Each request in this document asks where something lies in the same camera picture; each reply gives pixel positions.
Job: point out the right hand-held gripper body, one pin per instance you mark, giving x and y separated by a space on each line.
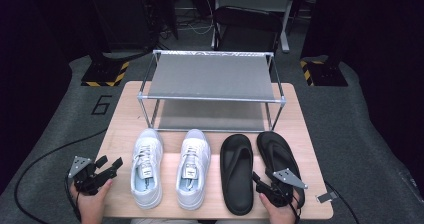
288 176

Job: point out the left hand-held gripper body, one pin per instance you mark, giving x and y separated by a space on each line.
85 180

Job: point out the black sandal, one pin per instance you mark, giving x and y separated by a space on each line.
236 190
271 144

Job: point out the white sneaker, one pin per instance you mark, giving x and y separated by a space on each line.
146 144
195 144

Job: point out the grey metal shoe rack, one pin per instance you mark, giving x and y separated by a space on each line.
211 75

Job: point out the person's left hand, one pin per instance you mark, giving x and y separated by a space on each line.
90 207

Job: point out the person's right hand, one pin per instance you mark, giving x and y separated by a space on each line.
281 215

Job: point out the grey tape strip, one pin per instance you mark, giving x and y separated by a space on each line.
326 197

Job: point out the black stand base striped edge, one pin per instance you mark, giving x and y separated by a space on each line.
328 74
101 74

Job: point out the white metal desk frame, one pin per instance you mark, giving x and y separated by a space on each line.
253 2

